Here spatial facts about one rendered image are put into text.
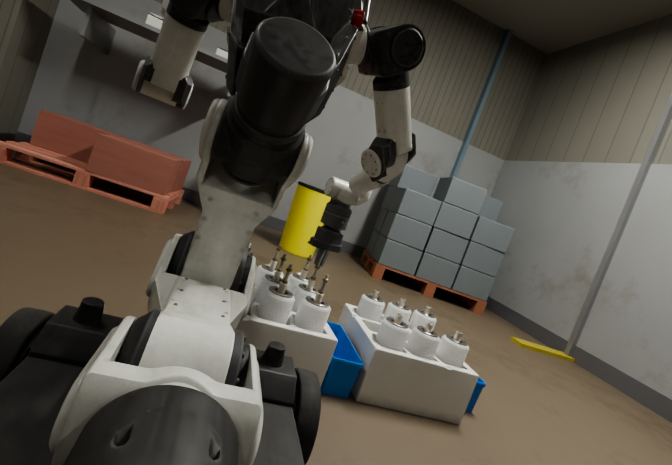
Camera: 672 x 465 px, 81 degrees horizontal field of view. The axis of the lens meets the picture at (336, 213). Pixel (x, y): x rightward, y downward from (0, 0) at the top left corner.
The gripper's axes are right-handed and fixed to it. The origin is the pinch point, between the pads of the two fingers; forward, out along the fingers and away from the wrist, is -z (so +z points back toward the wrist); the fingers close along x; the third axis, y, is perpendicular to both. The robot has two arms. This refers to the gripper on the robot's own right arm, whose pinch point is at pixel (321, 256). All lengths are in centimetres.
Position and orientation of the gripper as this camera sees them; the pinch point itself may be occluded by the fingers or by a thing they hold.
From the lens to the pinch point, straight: 130.5
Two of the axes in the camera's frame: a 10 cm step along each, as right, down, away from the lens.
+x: -7.2, -2.4, -6.5
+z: 3.5, -9.4, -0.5
